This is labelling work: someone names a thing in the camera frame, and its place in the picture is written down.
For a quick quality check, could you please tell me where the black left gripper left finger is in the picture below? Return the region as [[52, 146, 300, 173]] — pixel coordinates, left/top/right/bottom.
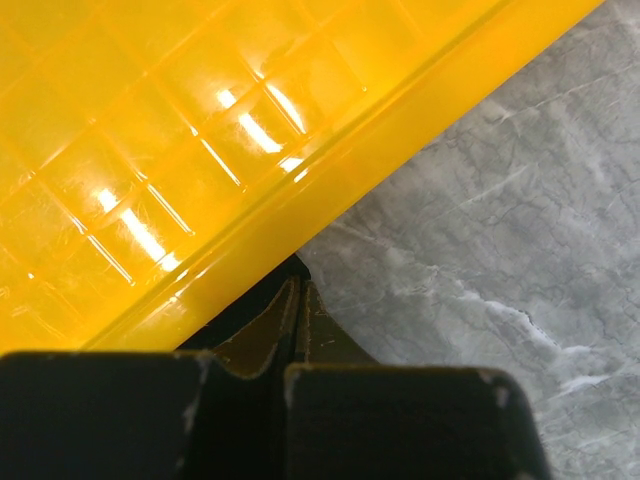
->
[[0, 275, 302, 480]]

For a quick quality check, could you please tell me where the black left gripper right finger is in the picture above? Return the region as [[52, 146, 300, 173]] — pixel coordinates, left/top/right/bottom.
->
[[284, 280, 551, 480]]

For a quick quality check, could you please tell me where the yellow plastic tray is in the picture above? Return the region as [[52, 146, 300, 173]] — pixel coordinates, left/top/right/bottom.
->
[[1, 1, 595, 353]]

